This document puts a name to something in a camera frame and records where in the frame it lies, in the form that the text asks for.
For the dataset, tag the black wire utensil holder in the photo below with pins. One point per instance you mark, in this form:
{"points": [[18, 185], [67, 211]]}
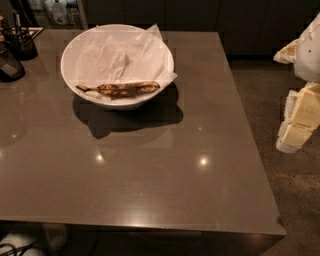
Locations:
{"points": [[23, 47]]}

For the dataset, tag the white plastic bottle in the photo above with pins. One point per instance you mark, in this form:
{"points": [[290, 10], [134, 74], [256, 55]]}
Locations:
{"points": [[59, 12]]}

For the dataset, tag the overripe brown banana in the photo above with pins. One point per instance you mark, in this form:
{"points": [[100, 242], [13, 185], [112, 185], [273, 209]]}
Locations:
{"points": [[125, 90]]}

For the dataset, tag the white paper sheet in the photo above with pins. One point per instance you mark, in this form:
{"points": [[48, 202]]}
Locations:
{"points": [[127, 57]]}

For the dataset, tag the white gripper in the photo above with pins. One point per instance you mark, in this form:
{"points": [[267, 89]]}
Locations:
{"points": [[309, 55]]}

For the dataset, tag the dark glass jar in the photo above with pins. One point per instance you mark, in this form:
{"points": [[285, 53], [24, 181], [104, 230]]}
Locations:
{"points": [[10, 68]]}

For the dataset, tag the white ceramic bowl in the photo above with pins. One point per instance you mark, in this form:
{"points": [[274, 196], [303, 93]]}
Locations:
{"points": [[68, 69]]}

